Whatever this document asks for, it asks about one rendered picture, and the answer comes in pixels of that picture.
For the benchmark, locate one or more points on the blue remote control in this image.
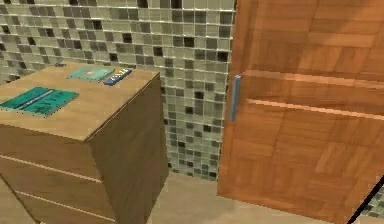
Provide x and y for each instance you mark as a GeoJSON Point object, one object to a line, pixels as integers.
{"type": "Point", "coordinates": [117, 77]}

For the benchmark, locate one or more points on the brown wooden chest of drawers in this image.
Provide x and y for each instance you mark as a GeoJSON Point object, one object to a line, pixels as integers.
{"type": "Point", "coordinates": [110, 143]}

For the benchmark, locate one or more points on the light teal flat book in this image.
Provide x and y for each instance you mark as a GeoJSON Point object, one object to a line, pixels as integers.
{"type": "Point", "coordinates": [90, 73]}

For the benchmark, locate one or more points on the orange wooden room door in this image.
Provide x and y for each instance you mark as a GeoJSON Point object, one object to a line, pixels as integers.
{"type": "Point", "coordinates": [306, 116]}

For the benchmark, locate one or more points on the dark teal flat book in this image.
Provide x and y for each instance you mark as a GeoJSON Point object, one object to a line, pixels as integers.
{"type": "Point", "coordinates": [39, 100]}

